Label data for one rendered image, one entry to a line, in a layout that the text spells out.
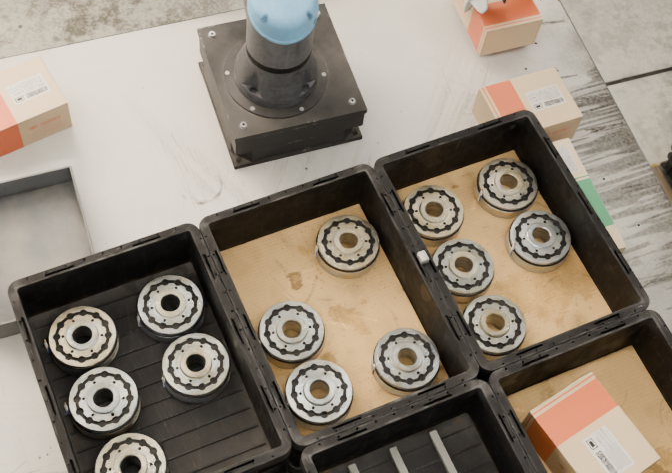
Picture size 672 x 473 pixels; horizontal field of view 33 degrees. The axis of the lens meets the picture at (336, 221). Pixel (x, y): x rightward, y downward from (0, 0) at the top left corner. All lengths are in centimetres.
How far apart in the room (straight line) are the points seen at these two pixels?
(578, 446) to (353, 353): 37
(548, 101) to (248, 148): 57
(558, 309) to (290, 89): 60
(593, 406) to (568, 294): 23
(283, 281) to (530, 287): 40
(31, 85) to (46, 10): 114
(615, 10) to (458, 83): 124
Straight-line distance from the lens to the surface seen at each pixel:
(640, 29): 341
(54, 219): 206
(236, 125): 203
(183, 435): 174
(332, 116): 205
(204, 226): 177
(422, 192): 191
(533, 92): 218
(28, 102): 212
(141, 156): 212
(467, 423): 178
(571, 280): 192
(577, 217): 191
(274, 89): 201
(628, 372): 188
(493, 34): 224
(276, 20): 189
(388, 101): 221
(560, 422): 173
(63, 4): 327
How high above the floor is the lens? 247
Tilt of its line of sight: 60 degrees down
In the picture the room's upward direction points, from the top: 9 degrees clockwise
